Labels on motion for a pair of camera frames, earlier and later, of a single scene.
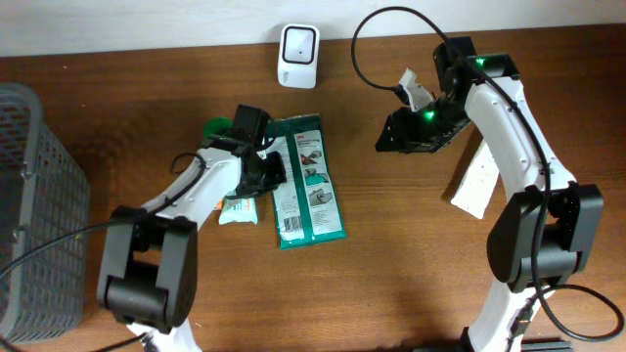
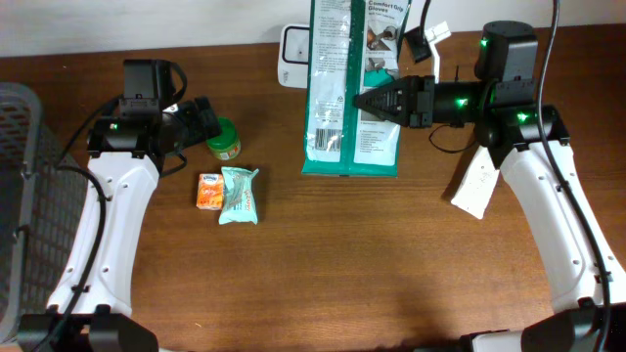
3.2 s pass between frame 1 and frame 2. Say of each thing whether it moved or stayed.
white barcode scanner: stayed
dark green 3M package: moved
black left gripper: moved
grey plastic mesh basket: stayed
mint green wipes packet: stayed
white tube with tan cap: stayed
